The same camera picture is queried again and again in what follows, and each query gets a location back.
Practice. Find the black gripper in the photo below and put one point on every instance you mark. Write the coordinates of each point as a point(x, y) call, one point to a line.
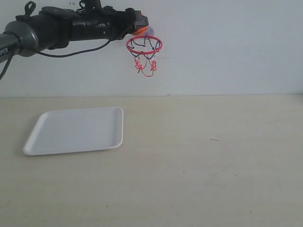
point(96, 22)

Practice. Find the small orange basketball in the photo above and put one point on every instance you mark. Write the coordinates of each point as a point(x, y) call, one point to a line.
point(141, 31)

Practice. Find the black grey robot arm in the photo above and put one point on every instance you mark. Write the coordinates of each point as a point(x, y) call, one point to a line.
point(54, 28)

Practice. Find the red mini basketball hoop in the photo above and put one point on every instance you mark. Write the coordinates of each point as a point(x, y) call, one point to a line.
point(144, 49)

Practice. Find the clear suction cup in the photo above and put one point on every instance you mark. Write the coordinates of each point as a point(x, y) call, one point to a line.
point(149, 31)

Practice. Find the white rectangular tray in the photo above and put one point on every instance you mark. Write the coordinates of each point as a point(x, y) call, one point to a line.
point(76, 130)

